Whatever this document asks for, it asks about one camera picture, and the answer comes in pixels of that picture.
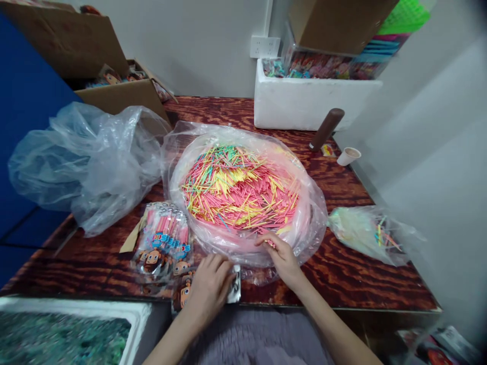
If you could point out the open cardboard box of packets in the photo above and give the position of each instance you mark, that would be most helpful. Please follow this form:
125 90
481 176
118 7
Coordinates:
121 97

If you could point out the foam box of green bits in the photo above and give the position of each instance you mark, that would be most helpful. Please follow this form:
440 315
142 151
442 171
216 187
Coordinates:
64 334

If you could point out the monkey print packet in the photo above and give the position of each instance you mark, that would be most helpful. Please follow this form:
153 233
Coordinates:
235 285

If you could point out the cardboard box on foam box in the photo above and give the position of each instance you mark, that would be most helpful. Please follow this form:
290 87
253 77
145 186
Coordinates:
335 23

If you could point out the person's body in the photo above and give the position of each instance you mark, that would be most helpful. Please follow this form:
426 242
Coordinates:
258 338

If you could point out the white paper cup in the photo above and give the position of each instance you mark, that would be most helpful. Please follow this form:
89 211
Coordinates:
348 156

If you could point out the white foam box of packets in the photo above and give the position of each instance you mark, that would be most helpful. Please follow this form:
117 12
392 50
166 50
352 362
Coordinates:
304 102

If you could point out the person's left fingers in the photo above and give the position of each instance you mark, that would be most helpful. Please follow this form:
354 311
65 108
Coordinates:
222 272

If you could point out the white wall socket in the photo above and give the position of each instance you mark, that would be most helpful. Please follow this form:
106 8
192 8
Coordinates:
265 46

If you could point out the person's right fingers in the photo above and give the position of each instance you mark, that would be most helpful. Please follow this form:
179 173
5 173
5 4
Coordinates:
279 243

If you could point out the person's right thumb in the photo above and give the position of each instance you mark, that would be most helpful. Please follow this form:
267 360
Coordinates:
264 243

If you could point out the brown cylinder bottle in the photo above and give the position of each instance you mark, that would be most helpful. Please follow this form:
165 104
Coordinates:
326 129

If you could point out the small yellow red wrapper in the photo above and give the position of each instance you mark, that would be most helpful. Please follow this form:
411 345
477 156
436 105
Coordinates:
328 150

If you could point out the crumpled clear plastic bag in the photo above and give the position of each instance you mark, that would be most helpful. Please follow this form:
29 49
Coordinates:
91 167

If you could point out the person's right hand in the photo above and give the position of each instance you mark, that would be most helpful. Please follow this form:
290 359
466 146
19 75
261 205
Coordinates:
283 262

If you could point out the pile of coloured sticks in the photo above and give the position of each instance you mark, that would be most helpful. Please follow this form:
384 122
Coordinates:
239 188

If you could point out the pile of printed packets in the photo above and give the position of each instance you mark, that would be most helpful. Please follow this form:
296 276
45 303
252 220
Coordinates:
441 346

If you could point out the stack of filled monkey packets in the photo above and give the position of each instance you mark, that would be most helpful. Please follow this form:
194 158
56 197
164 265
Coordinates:
163 239

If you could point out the blue panel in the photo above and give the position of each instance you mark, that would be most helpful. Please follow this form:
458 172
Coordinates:
26 133

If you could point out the person's left hand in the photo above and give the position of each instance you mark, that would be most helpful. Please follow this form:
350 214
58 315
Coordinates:
207 289

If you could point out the brown cardboard scrap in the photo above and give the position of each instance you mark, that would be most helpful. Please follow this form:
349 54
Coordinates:
129 237

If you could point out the large brown cardboard box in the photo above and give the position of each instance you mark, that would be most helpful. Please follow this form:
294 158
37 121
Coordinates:
72 38

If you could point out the small bag of sticks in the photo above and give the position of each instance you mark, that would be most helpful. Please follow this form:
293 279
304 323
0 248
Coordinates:
365 232

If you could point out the pinch of pink sticks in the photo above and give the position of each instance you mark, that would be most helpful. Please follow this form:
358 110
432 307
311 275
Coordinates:
271 243

